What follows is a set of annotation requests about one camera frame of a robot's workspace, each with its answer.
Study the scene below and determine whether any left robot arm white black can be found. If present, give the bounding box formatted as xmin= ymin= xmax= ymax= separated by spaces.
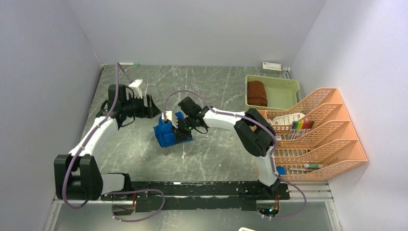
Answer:
xmin=54 ymin=79 xmax=161 ymax=201

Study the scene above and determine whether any purple cable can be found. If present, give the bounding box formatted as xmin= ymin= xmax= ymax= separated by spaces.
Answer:
xmin=61 ymin=62 xmax=166 ymax=223
xmin=163 ymin=90 xmax=307 ymax=220

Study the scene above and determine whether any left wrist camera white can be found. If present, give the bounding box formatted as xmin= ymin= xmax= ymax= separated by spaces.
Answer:
xmin=128 ymin=79 xmax=143 ymax=99

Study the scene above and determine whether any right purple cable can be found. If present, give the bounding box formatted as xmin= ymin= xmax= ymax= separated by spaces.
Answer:
xmin=163 ymin=90 xmax=307 ymax=220

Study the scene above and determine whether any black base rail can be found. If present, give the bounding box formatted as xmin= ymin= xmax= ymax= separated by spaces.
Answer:
xmin=101 ymin=181 xmax=290 ymax=212

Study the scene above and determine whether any orange file organizer rack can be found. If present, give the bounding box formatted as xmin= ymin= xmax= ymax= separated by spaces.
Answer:
xmin=261 ymin=88 xmax=367 ymax=181

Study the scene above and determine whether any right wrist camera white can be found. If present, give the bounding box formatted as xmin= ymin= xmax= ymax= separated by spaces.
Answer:
xmin=162 ymin=111 xmax=178 ymax=128

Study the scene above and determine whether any green plastic basket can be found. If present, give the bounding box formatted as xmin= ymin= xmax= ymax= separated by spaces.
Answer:
xmin=245 ymin=75 xmax=300 ymax=110

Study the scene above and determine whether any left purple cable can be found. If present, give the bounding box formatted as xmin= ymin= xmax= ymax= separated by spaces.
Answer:
xmin=61 ymin=62 xmax=166 ymax=223

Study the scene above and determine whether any coloured marker set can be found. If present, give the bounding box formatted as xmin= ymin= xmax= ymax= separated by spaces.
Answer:
xmin=291 ymin=120 xmax=314 ymax=130

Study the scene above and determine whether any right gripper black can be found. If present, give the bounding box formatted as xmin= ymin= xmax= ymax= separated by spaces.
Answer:
xmin=170 ymin=116 xmax=196 ymax=143

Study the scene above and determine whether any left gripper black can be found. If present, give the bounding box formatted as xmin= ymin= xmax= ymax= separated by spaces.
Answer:
xmin=122 ymin=93 xmax=162 ymax=119

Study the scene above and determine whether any blue towel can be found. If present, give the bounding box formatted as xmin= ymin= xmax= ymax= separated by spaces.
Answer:
xmin=153 ymin=117 xmax=179 ymax=148

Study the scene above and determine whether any white red box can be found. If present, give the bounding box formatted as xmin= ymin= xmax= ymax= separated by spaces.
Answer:
xmin=262 ymin=62 xmax=282 ymax=72

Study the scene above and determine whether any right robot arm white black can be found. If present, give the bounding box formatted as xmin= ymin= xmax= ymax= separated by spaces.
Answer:
xmin=162 ymin=97 xmax=280 ymax=199

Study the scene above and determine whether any brown towel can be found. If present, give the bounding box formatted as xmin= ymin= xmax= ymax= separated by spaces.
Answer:
xmin=247 ymin=81 xmax=268 ymax=107

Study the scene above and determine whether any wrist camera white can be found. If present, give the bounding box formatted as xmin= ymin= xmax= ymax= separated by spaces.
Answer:
xmin=128 ymin=79 xmax=143 ymax=99
xmin=162 ymin=111 xmax=178 ymax=128

